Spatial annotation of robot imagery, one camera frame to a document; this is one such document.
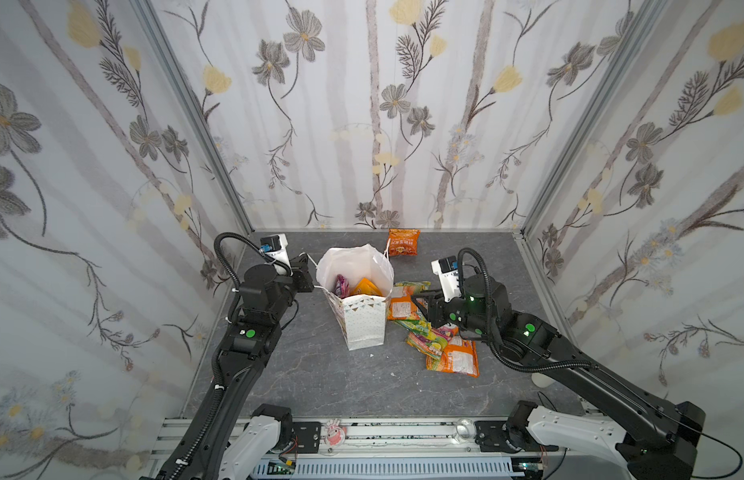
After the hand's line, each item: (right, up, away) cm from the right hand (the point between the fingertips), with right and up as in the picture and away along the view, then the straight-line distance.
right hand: (414, 291), depth 66 cm
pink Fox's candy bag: (+8, -17, +19) cm, 27 cm away
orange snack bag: (+15, -21, +17) cm, 31 cm away
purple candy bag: (-19, -1, +20) cm, 27 cm away
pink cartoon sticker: (-19, -36, +6) cm, 41 cm away
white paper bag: (-13, -9, +12) cm, 19 cm away
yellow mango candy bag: (-12, -1, +24) cm, 27 cm away
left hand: (-26, +10, +4) cm, 28 cm away
